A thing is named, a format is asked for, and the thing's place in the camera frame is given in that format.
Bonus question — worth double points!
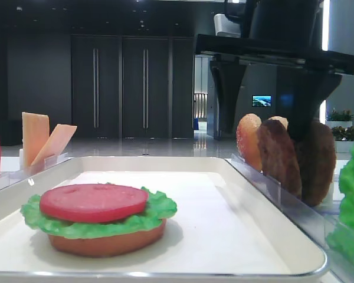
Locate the red tomato slice on bun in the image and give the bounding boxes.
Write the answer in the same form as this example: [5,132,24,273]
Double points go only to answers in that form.
[40,184,149,223]

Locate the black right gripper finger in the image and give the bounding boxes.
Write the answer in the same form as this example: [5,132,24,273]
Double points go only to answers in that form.
[210,55,247,136]

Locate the wall-mounted display screen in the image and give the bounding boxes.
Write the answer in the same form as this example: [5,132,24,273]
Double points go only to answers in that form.
[252,96,271,107]

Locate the green lettuce leaf on bun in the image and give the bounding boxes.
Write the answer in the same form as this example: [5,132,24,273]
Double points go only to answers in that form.
[20,187,178,239]

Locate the clear acrylic right rack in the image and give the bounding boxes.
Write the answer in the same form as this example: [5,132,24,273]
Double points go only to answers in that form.
[231,154,354,282]

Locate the leaning orange cheese slice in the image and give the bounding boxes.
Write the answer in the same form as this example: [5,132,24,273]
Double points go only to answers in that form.
[31,124,77,166]

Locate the sesame top bun slice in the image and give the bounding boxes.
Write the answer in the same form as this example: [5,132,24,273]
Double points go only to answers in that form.
[236,113,262,171]

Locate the brown meat patty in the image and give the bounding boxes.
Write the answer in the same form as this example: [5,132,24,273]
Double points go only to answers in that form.
[256,119,302,199]
[294,121,336,207]

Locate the potted plants with planter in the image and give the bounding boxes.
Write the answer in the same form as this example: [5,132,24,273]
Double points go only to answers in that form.
[326,109,354,153]

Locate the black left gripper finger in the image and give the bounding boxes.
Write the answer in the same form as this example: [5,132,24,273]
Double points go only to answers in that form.
[288,70,342,141]

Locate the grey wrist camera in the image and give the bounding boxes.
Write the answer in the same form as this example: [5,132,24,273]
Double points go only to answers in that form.
[214,14,241,38]

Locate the bottom bun slice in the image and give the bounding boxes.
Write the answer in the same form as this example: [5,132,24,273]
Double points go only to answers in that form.
[48,219,166,258]

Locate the green lettuce leaf in rack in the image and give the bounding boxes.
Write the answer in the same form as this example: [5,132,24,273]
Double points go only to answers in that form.
[327,147,354,266]

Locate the clear acrylic left rack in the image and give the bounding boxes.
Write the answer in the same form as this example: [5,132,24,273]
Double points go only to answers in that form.
[0,149,71,190]

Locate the upright orange cheese slice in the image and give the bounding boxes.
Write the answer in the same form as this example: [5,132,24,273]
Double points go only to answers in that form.
[22,112,50,168]

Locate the white metal tray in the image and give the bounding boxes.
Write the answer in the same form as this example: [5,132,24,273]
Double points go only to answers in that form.
[0,157,329,282]

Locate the clear acrylic rack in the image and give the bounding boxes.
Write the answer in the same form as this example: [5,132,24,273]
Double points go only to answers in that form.
[0,149,71,190]
[231,154,354,282]

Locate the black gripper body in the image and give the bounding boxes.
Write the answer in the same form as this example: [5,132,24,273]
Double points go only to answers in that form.
[195,1,354,75]

